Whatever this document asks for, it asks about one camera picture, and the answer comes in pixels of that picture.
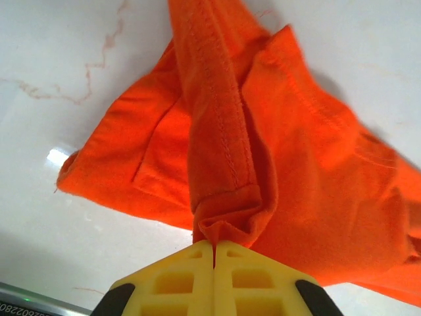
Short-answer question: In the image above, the orange t-shirt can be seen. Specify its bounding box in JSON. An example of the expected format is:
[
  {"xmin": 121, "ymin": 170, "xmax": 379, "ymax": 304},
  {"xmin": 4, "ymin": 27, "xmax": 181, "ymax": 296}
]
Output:
[{"xmin": 54, "ymin": 0, "xmax": 421, "ymax": 309}]

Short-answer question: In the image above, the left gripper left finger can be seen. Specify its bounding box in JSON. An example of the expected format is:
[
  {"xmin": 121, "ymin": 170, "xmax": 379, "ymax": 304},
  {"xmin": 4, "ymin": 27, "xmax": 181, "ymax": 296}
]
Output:
[{"xmin": 94, "ymin": 239, "xmax": 215, "ymax": 316}]

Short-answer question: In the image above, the long aluminium mounting rail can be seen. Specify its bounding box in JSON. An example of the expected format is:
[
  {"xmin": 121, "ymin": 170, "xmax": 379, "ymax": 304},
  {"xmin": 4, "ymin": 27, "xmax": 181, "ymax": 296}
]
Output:
[{"xmin": 0, "ymin": 281, "xmax": 93, "ymax": 316}]

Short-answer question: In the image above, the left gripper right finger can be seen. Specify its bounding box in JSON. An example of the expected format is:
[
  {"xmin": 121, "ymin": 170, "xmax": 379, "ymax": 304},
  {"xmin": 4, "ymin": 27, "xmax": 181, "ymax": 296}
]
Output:
[{"xmin": 213, "ymin": 240, "xmax": 343, "ymax": 316}]

